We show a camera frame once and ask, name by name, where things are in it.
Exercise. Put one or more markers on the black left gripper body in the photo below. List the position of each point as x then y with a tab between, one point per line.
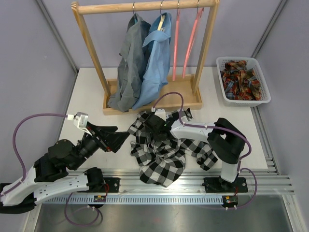
107	145

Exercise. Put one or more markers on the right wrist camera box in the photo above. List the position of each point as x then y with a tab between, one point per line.
161	113

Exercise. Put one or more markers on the grey shirt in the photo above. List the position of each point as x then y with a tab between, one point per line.
134	58

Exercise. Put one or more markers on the slotted grey cable duct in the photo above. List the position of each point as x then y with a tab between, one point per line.
140	199

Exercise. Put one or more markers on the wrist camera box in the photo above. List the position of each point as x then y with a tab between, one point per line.
161	113
80	121

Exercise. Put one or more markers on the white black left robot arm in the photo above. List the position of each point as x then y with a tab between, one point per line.
47	178

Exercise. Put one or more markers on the blue shirt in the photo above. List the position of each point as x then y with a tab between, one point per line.
158	44

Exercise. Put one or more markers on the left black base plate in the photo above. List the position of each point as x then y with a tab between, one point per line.
113	184

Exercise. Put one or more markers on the aluminium mounting rail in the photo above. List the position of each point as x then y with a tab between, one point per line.
190	183

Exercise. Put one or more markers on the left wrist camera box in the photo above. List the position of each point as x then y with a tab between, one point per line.
80	121

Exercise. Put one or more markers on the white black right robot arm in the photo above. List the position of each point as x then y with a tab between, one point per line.
228	143

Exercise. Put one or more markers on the wooden hanger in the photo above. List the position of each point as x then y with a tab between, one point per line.
162	17

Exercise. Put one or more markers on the red plaid shirt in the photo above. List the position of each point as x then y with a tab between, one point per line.
240	83

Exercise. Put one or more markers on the white plastic basket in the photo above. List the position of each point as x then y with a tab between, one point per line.
251	64

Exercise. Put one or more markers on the black white checkered shirt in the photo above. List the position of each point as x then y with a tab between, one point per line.
163	162

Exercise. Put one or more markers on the empty pink hanger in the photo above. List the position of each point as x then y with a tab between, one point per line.
192	38

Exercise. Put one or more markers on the pink hanger with chrome hook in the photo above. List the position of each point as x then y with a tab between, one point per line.
176	35

